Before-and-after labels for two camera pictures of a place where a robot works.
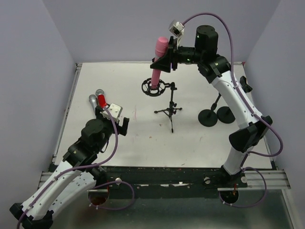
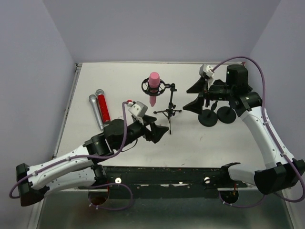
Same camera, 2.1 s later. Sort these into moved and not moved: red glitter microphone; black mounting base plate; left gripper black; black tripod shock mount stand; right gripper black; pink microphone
Moved: pink microphone; right gripper black; left gripper black
Not moved: red glitter microphone; black mounting base plate; black tripod shock mount stand
